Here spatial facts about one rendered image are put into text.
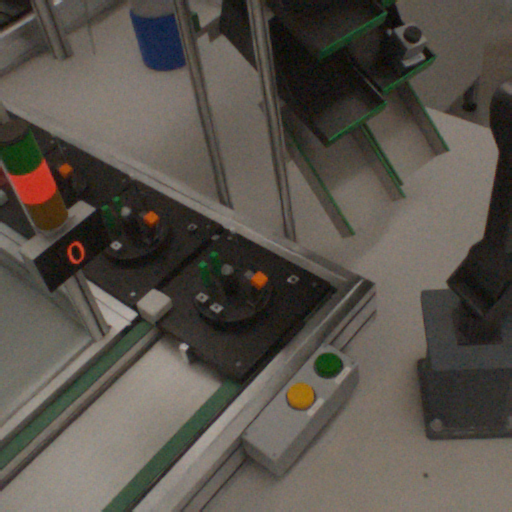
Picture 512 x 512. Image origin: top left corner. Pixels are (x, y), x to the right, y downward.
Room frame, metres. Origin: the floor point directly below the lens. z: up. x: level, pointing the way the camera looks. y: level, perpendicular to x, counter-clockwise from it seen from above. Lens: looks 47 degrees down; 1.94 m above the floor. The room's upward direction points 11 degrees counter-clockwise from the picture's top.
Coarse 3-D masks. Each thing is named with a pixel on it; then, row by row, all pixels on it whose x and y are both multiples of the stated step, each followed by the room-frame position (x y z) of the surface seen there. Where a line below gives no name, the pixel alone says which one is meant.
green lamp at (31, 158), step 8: (32, 136) 0.78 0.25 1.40; (16, 144) 0.76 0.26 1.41; (24, 144) 0.76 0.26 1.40; (32, 144) 0.77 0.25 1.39; (0, 152) 0.76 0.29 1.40; (8, 152) 0.76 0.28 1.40; (16, 152) 0.76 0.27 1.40; (24, 152) 0.76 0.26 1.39; (32, 152) 0.77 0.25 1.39; (40, 152) 0.78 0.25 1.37; (8, 160) 0.76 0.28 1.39; (16, 160) 0.76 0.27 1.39; (24, 160) 0.76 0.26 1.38; (32, 160) 0.76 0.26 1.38; (40, 160) 0.77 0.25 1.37; (8, 168) 0.76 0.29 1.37; (16, 168) 0.76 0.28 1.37; (24, 168) 0.76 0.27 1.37; (32, 168) 0.76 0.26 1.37
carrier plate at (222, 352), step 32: (224, 256) 0.92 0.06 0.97; (256, 256) 0.90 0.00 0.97; (192, 288) 0.86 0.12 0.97; (288, 288) 0.81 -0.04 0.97; (320, 288) 0.80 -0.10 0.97; (160, 320) 0.80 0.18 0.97; (192, 320) 0.78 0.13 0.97; (256, 320) 0.76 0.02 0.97; (288, 320) 0.74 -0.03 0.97; (224, 352) 0.70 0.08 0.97; (256, 352) 0.69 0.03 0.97
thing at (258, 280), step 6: (246, 276) 0.77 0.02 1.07; (252, 276) 0.77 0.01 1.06; (258, 276) 0.76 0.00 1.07; (264, 276) 0.76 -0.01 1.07; (252, 282) 0.76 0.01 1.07; (258, 282) 0.75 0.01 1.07; (264, 282) 0.75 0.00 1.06; (252, 288) 0.76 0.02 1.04; (258, 288) 0.75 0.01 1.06; (252, 294) 0.77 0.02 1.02; (258, 294) 0.77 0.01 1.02; (252, 300) 0.77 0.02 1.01
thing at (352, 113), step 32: (224, 0) 1.09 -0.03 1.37; (224, 32) 1.10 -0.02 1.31; (288, 32) 1.11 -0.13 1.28; (288, 64) 1.05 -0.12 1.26; (320, 64) 1.05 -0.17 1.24; (288, 96) 0.97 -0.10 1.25; (320, 96) 0.99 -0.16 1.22; (352, 96) 0.99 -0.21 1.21; (320, 128) 0.91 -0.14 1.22; (352, 128) 0.92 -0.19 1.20
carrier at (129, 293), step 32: (128, 192) 1.15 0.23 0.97; (160, 192) 1.13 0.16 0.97; (128, 224) 1.00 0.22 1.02; (160, 224) 1.01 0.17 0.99; (96, 256) 0.98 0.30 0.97; (128, 256) 0.95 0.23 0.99; (160, 256) 0.95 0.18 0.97; (192, 256) 0.94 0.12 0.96; (128, 288) 0.89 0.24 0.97; (160, 288) 0.88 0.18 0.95
